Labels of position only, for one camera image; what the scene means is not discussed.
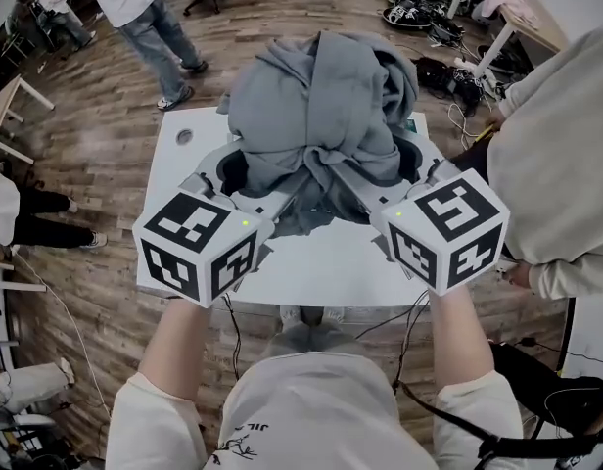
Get person's left forearm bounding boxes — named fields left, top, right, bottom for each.
left=136, top=292, right=215, bottom=403

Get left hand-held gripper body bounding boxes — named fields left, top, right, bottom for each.
left=131, top=171, right=276, bottom=308

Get long white floor cable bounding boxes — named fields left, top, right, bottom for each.
left=11, top=251, right=113, bottom=418

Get pink cloth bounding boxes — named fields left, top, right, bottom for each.
left=479, top=0, right=541, bottom=24

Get person's white printed t-shirt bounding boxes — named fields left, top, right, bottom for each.
left=104, top=350, right=527, bottom=470

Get tangle of black cables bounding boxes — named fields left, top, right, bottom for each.
left=411, top=55, right=504, bottom=118

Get wooden desk with white legs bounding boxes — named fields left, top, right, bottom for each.
left=446, top=0, right=571, bottom=81

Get black bag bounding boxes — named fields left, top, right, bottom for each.
left=487, top=340, right=603, bottom=436

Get person's right forearm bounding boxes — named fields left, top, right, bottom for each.
left=425, top=283, right=497, bottom=392

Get person's grey trousers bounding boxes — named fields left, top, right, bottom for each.
left=262, top=320, right=367, bottom=362

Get white power strip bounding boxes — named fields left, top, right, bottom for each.
left=454, top=55, right=499, bottom=88

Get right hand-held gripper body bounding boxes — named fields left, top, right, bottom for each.
left=373, top=157, right=511, bottom=297

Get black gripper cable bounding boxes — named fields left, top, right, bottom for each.
left=220, top=292, right=245, bottom=382
left=353, top=287, right=431, bottom=392

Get black shoulder strap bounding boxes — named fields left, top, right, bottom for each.
left=394, top=380, right=603, bottom=460

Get small wooden white-legged desk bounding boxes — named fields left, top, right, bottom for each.
left=0, top=72, right=57, bottom=166

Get grey clothes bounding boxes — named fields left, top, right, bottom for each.
left=216, top=29, right=421, bottom=238

